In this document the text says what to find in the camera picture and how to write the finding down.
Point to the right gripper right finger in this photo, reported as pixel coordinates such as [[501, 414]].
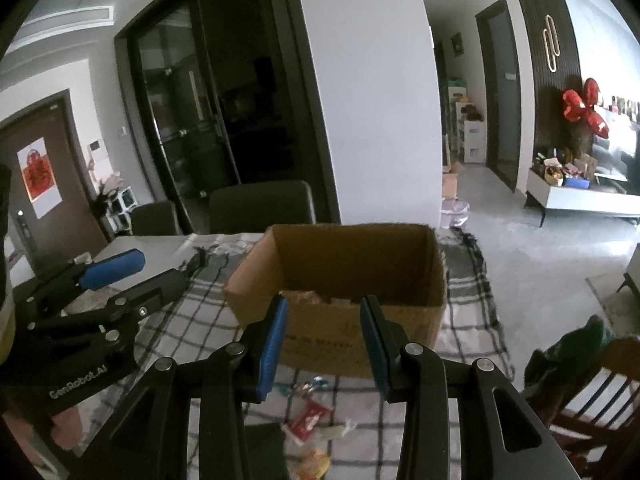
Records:
[[500, 435]]

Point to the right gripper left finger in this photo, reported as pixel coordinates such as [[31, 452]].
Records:
[[147, 435]]

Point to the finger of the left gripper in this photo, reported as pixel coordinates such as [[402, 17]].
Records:
[[145, 294], [75, 278]]

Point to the blue foil candy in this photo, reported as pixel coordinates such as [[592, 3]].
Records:
[[304, 389]]

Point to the small red candy packet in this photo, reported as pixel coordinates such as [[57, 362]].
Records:
[[301, 428]]

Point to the black snack packet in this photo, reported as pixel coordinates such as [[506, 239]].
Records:
[[265, 445]]

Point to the orange round snack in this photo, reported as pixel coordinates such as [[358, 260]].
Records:
[[313, 465]]

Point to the person's left hand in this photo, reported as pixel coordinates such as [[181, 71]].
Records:
[[27, 445]]

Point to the dark dining chair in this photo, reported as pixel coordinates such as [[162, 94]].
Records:
[[155, 219], [253, 208]]

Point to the wooden chair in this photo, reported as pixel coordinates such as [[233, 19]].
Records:
[[594, 416]]

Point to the red paper door poster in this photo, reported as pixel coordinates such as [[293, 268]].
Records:
[[38, 177]]

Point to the brown cardboard box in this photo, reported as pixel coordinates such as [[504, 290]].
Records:
[[324, 271]]

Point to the coffee table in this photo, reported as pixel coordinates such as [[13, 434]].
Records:
[[632, 274]]

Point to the pink trash bin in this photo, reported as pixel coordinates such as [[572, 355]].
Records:
[[454, 213]]

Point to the white low tv cabinet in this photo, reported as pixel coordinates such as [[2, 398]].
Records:
[[551, 199]]

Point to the small floor cardboard box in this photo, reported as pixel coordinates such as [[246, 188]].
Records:
[[450, 178]]

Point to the white storage drawers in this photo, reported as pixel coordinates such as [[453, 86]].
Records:
[[466, 127]]

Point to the red balloon decoration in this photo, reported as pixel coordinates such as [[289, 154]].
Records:
[[577, 107]]

